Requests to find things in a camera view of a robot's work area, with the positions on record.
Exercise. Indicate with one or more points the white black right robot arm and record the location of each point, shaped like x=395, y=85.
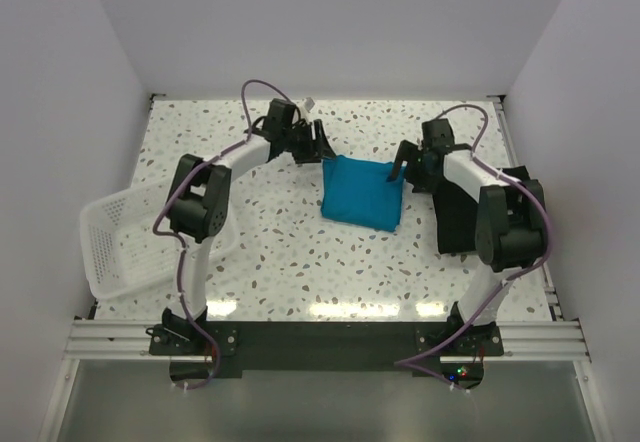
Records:
x=474, y=316

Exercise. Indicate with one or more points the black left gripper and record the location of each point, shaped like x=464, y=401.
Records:
x=312, y=153

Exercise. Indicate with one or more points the white plastic basket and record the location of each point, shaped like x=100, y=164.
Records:
x=122, y=255

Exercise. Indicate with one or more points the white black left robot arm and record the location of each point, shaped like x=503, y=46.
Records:
x=196, y=211

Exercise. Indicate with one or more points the black folded t shirt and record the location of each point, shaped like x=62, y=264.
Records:
x=488, y=212

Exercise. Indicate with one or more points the blue t shirt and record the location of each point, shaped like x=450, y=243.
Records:
x=358, y=192

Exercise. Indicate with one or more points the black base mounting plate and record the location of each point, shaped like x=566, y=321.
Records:
x=293, y=346

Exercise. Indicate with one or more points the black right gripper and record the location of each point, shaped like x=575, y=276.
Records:
x=421, y=185

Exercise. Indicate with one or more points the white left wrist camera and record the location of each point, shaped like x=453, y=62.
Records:
x=306, y=106

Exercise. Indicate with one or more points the aluminium extrusion rail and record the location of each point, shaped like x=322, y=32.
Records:
x=108, y=340

